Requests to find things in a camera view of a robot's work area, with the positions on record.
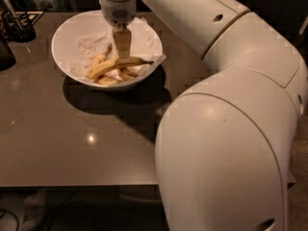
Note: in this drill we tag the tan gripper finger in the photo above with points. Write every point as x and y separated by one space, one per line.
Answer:
122 38

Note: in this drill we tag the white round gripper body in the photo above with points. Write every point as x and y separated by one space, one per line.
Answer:
117 12

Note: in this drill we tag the yellow banana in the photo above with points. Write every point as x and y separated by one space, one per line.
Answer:
101 57
126 74
100 69

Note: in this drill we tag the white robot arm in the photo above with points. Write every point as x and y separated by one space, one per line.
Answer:
223 146

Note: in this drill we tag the white paper towel in bowl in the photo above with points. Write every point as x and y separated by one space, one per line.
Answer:
145 44

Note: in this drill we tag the white ceramic bowl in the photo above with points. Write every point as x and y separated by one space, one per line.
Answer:
64 45

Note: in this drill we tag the dark container at left edge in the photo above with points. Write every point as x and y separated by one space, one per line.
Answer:
7 58

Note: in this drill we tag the white object under table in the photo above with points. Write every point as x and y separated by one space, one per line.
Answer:
22 211

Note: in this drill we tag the black wire utensil holder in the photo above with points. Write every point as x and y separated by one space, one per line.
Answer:
19 27

